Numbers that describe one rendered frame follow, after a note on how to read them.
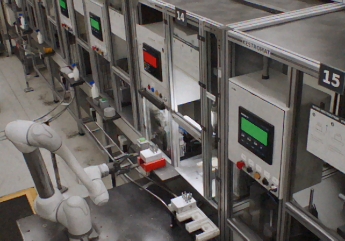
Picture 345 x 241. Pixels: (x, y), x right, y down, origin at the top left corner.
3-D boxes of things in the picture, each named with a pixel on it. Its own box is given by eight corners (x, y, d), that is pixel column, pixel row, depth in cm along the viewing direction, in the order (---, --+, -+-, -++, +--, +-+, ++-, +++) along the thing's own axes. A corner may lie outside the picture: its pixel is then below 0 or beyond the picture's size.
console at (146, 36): (138, 87, 328) (132, 24, 307) (172, 78, 339) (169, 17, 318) (164, 108, 295) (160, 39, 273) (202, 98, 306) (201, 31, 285)
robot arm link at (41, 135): (66, 134, 260) (47, 130, 266) (50, 119, 245) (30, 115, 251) (56, 155, 255) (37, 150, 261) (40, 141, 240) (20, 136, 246)
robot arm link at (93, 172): (95, 170, 309) (102, 185, 302) (73, 177, 303) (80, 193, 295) (96, 161, 301) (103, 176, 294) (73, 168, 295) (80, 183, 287)
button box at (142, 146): (137, 153, 336) (136, 139, 330) (146, 149, 339) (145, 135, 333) (142, 157, 329) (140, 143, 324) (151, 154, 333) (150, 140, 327)
